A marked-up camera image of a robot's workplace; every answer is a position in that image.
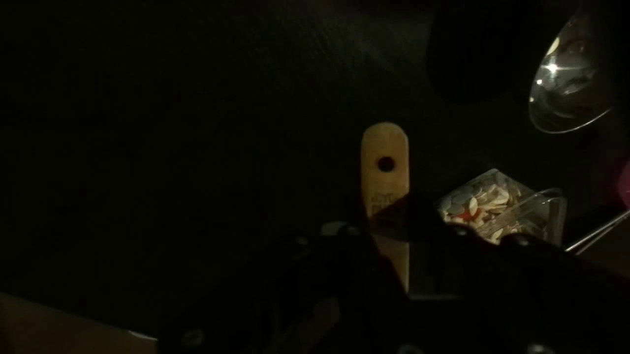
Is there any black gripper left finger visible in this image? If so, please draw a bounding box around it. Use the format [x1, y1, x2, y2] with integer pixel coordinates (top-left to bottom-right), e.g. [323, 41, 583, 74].
[288, 224, 410, 310]

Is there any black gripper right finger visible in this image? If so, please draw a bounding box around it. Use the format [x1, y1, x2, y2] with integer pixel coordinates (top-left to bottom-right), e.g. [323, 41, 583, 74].
[369, 192, 595, 310]

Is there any wooden spoon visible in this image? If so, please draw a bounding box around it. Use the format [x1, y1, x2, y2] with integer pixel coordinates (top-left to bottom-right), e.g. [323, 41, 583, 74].
[359, 121, 414, 294]

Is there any pile of pumpkin seeds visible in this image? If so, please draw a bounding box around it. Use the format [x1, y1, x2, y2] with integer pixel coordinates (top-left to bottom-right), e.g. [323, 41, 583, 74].
[441, 182, 528, 241]

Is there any clear rectangular plastic container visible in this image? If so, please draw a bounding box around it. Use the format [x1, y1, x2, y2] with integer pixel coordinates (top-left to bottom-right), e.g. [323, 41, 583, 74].
[437, 167, 569, 247]

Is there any small clear glass bowl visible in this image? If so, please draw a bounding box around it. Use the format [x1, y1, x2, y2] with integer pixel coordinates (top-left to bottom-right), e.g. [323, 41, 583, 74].
[528, 11, 617, 135]

